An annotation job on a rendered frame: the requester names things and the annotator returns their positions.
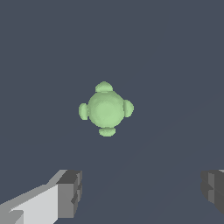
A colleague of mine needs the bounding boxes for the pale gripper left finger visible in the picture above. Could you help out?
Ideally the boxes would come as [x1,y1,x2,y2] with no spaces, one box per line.
[0,169,83,224]

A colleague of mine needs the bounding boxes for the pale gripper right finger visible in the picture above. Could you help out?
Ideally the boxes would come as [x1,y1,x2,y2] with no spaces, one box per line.
[200,169,224,215]

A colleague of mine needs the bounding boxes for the green ball with four knobs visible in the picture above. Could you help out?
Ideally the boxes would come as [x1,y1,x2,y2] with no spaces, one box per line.
[78,80,135,138]

